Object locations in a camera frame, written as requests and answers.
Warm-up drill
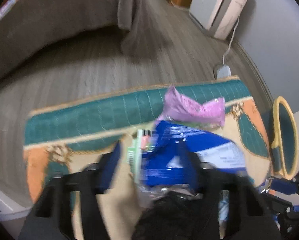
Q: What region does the blue snack bag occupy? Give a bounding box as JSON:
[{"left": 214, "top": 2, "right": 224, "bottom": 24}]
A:
[{"left": 142, "top": 121, "right": 246, "bottom": 189}]

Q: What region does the silver foil wrapper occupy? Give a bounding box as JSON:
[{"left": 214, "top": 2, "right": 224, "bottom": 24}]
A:
[{"left": 136, "top": 184, "right": 203, "bottom": 208}]

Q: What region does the green white medicine box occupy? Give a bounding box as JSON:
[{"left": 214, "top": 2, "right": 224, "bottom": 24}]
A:
[{"left": 127, "top": 129, "right": 155, "bottom": 185}]

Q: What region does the white air purifier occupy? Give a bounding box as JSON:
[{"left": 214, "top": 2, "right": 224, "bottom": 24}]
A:
[{"left": 189, "top": 0, "right": 247, "bottom": 41}]

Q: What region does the white power strip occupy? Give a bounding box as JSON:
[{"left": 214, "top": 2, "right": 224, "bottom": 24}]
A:
[{"left": 213, "top": 64, "right": 231, "bottom": 79}]

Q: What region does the teal orange patterned rug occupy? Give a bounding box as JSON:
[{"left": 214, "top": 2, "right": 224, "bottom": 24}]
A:
[{"left": 23, "top": 76, "right": 271, "bottom": 239}]

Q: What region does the yellow teal trash bin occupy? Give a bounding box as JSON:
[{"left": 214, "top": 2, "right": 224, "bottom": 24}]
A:
[{"left": 270, "top": 96, "right": 299, "bottom": 180}]

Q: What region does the white power cable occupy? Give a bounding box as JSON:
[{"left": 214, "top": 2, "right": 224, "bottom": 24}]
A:
[{"left": 221, "top": 15, "right": 241, "bottom": 67}]

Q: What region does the pink crumpled wrapper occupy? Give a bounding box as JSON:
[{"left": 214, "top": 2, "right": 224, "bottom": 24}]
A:
[{"left": 157, "top": 86, "right": 225, "bottom": 127}]

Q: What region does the bed with brown cover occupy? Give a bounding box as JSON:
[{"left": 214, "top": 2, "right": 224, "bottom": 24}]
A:
[{"left": 0, "top": 0, "right": 164, "bottom": 79}]

